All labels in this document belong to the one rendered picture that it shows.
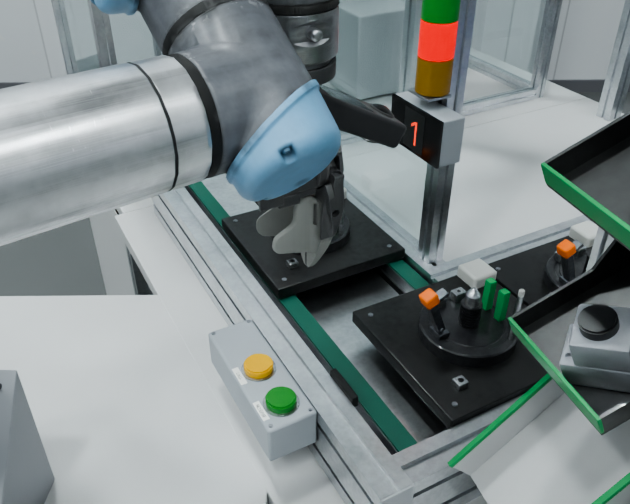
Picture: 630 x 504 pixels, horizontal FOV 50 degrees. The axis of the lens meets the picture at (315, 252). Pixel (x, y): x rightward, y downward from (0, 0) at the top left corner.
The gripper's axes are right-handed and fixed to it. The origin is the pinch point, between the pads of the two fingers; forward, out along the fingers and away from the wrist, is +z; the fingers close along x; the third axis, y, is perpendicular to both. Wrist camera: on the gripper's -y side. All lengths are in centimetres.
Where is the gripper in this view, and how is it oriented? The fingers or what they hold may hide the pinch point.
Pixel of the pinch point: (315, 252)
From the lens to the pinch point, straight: 66.9
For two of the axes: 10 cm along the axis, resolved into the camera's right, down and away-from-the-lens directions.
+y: -8.8, 2.7, -3.9
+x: 4.7, 5.0, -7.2
